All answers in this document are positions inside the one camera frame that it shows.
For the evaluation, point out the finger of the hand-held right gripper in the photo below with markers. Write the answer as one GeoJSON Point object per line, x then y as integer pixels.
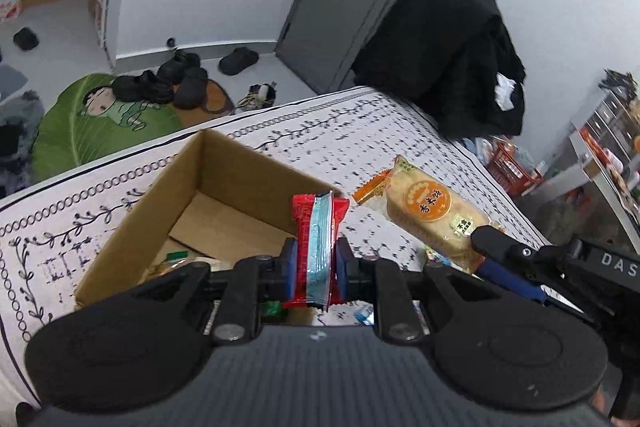
{"type": "Point", "coordinates": [505, 247]}
{"type": "Point", "coordinates": [510, 279]}

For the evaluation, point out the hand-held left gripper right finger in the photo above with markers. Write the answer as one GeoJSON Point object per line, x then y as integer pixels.
{"type": "Point", "coordinates": [343, 268]}

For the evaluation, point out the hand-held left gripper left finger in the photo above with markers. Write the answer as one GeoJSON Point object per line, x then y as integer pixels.
{"type": "Point", "coordinates": [290, 268]}

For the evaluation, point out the red and blue packet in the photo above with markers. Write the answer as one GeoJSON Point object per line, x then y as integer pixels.
{"type": "Point", "coordinates": [315, 247]}

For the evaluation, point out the green packet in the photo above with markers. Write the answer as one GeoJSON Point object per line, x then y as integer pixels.
{"type": "Point", "coordinates": [272, 311]}

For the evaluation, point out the orange rice cake packet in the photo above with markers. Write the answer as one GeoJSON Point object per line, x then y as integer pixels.
{"type": "Point", "coordinates": [425, 202]}

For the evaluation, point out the tan packet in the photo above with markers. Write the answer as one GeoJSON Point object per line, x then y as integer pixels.
{"type": "Point", "coordinates": [187, 268]}

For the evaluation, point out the cardboard box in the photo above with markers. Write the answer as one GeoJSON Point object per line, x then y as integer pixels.
{"type": "Point", "coordinates": [150, 217]}

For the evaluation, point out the person's right hand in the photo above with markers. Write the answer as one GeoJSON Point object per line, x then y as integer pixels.
{"type": "Point", "coordinates": [626, 384]}

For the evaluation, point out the red basket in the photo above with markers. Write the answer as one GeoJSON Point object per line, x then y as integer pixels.
{"type": "Point", "coordinates": [505, 168]}

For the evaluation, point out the white desk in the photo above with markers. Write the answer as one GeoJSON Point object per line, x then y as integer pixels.
{"type": "Point", "coordinates": [595, 179]}

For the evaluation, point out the white patterned tablecloth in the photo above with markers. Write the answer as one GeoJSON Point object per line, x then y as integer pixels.
{"type": "Point", "coordinates": [325, 132]}

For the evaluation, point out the grey drawer organizer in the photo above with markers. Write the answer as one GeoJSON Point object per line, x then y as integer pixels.
{"type": "Point", "coordinates": [610, 122]}

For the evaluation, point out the white cloth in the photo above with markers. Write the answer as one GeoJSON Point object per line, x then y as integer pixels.
{"type": "Point", "coordinates": [505, 92]}

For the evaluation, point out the pair of sneakers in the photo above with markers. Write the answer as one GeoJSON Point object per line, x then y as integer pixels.
{"type": "Point", "coordinates": [256, 98]}

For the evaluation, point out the black clog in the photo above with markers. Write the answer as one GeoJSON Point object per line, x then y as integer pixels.
{"type": "Point", "coordinates": [191, 89]}

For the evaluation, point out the black coat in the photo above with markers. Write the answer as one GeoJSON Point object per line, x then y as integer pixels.
{"type": "Point", "coordinates": [440, 47]}

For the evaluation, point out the dark grey slipper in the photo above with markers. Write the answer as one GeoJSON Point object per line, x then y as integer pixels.
{"type": "Point", "coordinates": [239, 61]}

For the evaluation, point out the green leaf rug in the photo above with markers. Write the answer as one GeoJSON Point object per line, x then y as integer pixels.
{"type": "Point", "coordinates": [65, 132]}

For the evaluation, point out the grey fluffy rug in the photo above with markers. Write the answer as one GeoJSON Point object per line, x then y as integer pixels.
{"type": "Point", "coordinates": [20, 142]}

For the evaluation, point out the blue-grey mat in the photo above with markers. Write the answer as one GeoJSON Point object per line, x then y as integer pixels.
{"type": "Point", "coordinates": [11, 81]}

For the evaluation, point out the black slipper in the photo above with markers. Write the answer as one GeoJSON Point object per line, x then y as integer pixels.
{"type": "Point", "coordinates": [26, 39]}

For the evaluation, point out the clear plastic bag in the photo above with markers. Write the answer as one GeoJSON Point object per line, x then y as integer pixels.
{"type": "Point", "coordinates": [9, 6]}

